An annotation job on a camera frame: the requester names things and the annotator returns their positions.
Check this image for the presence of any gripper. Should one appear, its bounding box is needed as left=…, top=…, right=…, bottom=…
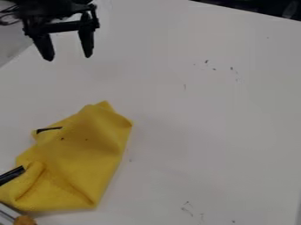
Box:
left=12, top=0, right=101, bottom=62

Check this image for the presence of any yellow cloth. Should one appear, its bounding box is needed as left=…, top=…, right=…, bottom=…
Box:
left=0, top=100, right=135, bottom=213

